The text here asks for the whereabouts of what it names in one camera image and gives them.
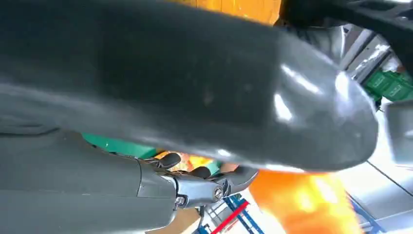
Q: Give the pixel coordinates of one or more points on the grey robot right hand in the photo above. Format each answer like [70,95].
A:
[161,80]

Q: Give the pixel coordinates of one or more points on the green plastic crate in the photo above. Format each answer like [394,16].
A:
[390,85]

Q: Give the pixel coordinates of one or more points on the blue metal frame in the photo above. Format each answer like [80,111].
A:
[240,210]

